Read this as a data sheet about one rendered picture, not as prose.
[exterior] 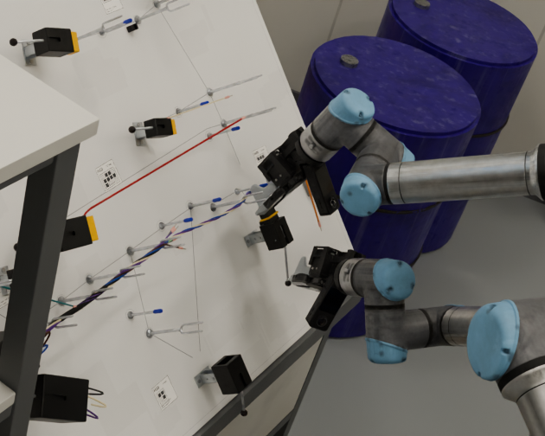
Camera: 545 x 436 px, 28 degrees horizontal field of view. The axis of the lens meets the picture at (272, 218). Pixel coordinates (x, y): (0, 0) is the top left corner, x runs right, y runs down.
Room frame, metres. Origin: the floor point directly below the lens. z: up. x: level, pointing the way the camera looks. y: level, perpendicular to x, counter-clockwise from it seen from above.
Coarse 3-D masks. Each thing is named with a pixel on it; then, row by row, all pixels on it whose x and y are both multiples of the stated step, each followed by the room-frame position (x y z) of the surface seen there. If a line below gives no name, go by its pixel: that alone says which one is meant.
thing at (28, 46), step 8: (40, 32) 1.59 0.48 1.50; (48, 32) 1.59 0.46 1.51; (56, 32) 1.60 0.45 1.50; (64, 32) 1.62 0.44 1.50; (16, 40) 1.55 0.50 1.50; (24, 40) 1.56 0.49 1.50; (32, 40) 1.57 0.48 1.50; (40, 40) 1.58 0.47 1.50; (48, 40) 1.58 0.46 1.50; (56, 40) 1.60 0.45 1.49; (64, 40) 1.61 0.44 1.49; (72, 40) 1.62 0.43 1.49; (24, 48) 1.62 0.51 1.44; (32, 48) 1.61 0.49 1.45; (40, 48) 1.58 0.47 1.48; (48, 48) 1.57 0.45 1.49; (56, 48) 1.58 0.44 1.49; (64, 48) 1.60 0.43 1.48; (72, 48) 1.61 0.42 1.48; (24, 56) 1.61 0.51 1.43; (32, 56) 1.62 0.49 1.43; (48, 56) 1.60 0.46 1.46; (56, 56) 1.61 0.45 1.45; (32, 64) 1.61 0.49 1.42
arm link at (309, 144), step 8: (304, 136) 1.77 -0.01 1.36; (312, 136) 1.75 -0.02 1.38; (304, 144) 1.76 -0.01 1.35; (312, 144) 1.74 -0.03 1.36; (312, 152) 1.75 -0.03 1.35; (320, 152) 1.74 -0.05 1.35; (328, 152) 1.75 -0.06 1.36; (336, 152) 1.76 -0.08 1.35; (320, 160) 1.75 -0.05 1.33; (328, 160) 1.77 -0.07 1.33
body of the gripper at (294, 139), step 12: (300, 132) 1.81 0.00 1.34; (288, 144) 1.80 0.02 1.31; (300, 144) 1.77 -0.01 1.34; (276, 156) 1.79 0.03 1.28; (288, 156) 1.78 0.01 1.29; (300, 156) 1.75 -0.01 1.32; (264, 168) 1.78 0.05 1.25; (276, 168) 1.77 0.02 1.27; (288, 168) 1.77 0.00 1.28; (300, 168) 1.77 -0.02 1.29; (276, 180) 1.77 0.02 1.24; (288, 180) 1.76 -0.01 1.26; (300, 180) 1.77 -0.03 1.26; (288, 192) 1.76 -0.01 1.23
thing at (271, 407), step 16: (304, 368) 1.96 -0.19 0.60; (272, 384) 1.80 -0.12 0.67; (288, 384) 1.90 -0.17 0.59; (256, 400) 1.74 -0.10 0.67; (272, 400) 1.84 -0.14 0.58; (288, 400) 1.94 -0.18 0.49; (240, 416) 1.68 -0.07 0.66; (256, 416) 1.77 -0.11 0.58; (272, 416) 1.88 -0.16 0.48; (224, 432) 1.62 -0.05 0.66; (240, 432) 1.71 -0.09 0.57; (256, 432) 1.81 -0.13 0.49
